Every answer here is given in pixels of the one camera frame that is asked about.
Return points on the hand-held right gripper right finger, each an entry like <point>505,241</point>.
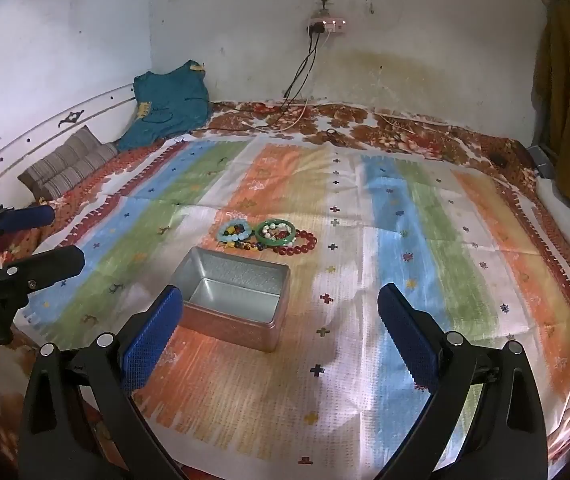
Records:
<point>407,340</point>

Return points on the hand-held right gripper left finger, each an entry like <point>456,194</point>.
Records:
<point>152,340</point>

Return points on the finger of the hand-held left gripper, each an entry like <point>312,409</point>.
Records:
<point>50,262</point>
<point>30,217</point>

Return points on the rectangular metal tin box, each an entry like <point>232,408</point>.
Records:
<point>225,285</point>

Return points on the green bangle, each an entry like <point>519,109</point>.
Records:
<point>276,220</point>

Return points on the striped folded fabric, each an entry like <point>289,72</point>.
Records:
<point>65,165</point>

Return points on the striped printed blanket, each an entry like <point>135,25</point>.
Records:
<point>415,210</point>

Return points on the teal garment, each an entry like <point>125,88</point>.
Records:
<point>165,110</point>

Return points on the white bolster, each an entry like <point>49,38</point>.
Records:
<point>565,215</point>

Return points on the colourful striped tablecloth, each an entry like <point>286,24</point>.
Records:
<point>415,130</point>

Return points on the small scissors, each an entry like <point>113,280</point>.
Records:
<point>332,135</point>

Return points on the pink power strip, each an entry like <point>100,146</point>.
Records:
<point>332,27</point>

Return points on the black wall plug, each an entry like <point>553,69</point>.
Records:
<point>322,0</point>

